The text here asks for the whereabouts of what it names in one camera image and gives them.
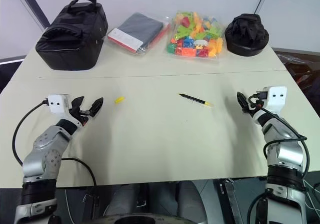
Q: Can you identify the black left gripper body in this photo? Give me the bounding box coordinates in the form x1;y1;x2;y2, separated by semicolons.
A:
68;106;91;127

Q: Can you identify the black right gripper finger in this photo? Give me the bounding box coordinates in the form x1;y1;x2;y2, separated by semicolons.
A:
236;91;251;113

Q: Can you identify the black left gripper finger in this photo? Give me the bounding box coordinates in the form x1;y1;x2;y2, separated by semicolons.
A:
88;97;104;117
71;96;85;111

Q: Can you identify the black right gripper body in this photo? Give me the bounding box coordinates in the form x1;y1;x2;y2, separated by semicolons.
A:
243;97;266;116

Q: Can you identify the black pen with yellow end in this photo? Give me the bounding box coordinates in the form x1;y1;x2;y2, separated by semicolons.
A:
177;92;215;108

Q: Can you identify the dark red-black background object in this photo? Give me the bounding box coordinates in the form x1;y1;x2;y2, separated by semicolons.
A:
273;53;320;102

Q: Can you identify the black fabric carry bag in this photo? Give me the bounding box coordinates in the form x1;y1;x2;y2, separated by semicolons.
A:
35;0;109;71

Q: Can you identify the bag of colourful toy blocks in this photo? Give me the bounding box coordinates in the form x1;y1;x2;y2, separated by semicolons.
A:
163;10;225;62

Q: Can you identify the plastic bag with dark cloth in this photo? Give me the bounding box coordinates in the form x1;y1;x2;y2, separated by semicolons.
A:
107;12;171;56

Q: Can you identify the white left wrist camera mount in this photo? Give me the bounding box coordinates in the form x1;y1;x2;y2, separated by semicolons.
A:
47;93;73;114

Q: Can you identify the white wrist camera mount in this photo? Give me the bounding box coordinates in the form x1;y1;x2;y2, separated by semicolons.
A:
259;85;288;114
47;93;73;114

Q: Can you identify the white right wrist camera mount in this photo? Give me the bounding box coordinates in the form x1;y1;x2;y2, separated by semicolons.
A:
259;85;288;114

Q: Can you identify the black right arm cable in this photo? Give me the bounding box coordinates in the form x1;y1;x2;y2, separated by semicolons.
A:
247;91;311;179

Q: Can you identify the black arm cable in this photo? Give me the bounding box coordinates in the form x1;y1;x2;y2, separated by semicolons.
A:
12;99;98;211
247;91;311;179

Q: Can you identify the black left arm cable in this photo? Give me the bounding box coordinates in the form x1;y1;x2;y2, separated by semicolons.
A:
12;99;98;211

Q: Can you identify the silver metal bracket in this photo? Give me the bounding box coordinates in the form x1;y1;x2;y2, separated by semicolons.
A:
216;179;240;224

